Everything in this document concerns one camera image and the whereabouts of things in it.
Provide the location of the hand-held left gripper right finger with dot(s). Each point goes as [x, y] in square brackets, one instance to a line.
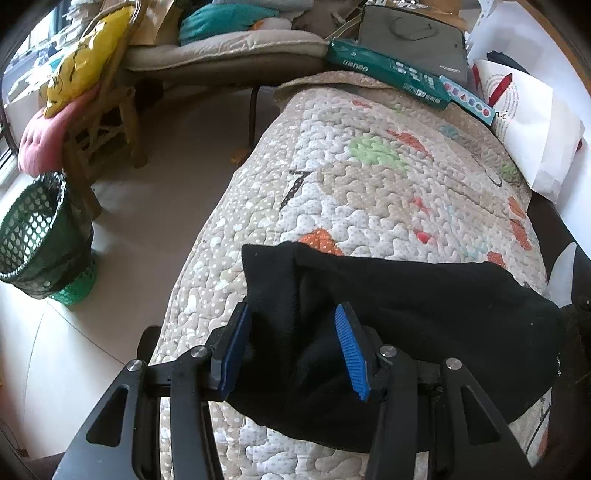
[353, 355]

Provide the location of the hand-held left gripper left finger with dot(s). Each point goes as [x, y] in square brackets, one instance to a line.
[234, 350]

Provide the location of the black pants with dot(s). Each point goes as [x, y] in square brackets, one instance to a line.
[425, 314]

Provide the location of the quilted patterned blanket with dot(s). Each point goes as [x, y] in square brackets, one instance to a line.
[369, 194]

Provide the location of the person's grey sock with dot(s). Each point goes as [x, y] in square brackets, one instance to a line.
[562, 277]

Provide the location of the person's dark trouser leg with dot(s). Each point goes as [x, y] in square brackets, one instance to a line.
[577, 337]

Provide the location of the green mesh waste basket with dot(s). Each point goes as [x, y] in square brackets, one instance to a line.
[37, 230]

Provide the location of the wooden chair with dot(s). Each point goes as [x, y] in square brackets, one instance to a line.
[124, 115]

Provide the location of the light blue flat box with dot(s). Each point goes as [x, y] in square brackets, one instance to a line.
[468, 99]

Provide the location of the pink cushion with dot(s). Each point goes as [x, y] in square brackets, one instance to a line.
[46, 134]

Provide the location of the green paper ream pack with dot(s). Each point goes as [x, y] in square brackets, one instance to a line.
[388, 69]

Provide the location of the white paper bag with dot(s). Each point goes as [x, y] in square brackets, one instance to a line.
[535, 124]

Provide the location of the beige lounge chair cushion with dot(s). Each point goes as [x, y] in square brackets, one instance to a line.
[221, 53]

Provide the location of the grey laptop bag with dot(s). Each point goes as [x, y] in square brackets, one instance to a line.
[411, 41]

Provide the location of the yellow cushion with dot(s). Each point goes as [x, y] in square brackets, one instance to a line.
[87, 60]

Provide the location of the teal cloth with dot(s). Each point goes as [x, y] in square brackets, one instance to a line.
[217, 23]

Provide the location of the brown paper bag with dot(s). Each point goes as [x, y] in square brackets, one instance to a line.
[154, 23]

